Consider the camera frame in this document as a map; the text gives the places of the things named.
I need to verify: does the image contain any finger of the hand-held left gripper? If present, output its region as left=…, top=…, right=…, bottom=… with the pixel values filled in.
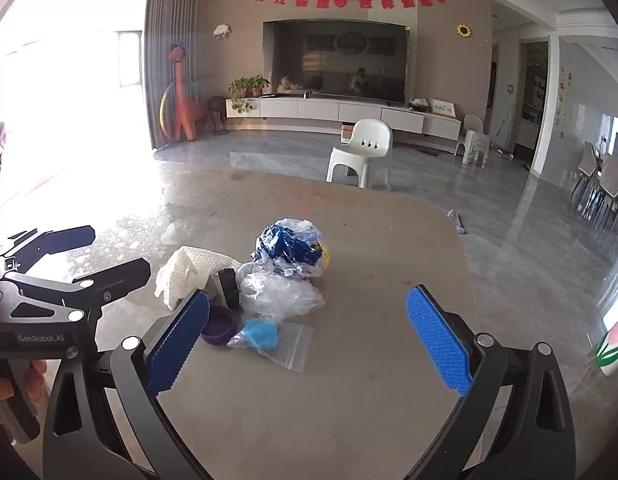
left=0, top=225, right=96, bottom=275
left=4, top=258, right=152, bottom=322

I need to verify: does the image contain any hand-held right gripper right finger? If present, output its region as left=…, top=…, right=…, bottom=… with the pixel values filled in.
left=405, top=284, right=586, bottom=480

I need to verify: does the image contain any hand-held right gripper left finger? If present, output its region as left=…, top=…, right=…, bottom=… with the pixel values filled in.
left=41, top=290, right=211, bottom=480

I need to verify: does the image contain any person's left hand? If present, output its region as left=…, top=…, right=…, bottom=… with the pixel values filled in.
left=0, top=359, right=50, bottom=415

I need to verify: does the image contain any purple round lid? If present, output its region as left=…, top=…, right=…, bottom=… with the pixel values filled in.
left=201, top=305, right=238, bottom=347

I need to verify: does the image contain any white foam mesh wrap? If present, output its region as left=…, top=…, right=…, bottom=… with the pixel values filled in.
left=155, top=246, right=242, bottom=310

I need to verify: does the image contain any light blue crumpled cover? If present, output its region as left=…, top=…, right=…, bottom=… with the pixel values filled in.
left=239, top=318, right=280, bottom=351

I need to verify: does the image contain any clear zip bag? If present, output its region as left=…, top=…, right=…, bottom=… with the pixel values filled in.
left=227, top=317, right=314, bottom=374

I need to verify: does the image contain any clear crumpled plastic bag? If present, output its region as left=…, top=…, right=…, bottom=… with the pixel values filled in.
left=237, top=265, right=326, bottom=324

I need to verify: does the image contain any blue and clear plastic bag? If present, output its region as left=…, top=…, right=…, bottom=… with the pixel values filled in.
left=250, top=218, right=324, bottom=279

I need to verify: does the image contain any colourful hula hoop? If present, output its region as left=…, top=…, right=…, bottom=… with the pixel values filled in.
left=160, top=79, right=198, bottom=139

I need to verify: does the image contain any tulip print object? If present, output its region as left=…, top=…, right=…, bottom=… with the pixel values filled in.
left=594, top=305, right=618, bottom=377

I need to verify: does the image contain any orange dinosaur toy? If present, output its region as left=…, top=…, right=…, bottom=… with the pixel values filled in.
left=161, top=42, right=210, bottom=142

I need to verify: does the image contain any black standing fan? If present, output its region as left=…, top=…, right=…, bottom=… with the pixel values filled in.
left=207, top=95, right=234, bottom=136

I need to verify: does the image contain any floor mop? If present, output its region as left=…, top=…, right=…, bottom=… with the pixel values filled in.
left=489, top=110, right=515, bottom=161

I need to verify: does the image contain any stack of small white chairs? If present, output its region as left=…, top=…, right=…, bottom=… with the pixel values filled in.
left=454, top=114, right=490, bottom=166

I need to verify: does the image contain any white plastic chair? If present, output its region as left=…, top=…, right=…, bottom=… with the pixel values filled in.
left=326, top=118, right=394, bottom=190

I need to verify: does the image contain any beige dining chair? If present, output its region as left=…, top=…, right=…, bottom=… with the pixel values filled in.
left=570, top=142, right=600, bottom=217
left=588, top=154, right=618, bottom=232

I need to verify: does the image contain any potted green plant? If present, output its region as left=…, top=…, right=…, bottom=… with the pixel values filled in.
left=229, top=74, right=271, bottom=113

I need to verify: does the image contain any framed white picture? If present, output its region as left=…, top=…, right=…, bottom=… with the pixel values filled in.
left=429, top=98, right=458, bottom=120

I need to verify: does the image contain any grey curtain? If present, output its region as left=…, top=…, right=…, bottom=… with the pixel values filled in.
left=145, top=0, right=202, bottom=151

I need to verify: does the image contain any white television cabinet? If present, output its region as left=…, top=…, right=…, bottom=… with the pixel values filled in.
left=225, top=96, right=462, bottom=142

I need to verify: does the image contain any large flat television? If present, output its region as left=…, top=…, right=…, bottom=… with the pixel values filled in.
left=263, top=19, right=415, bottom=106

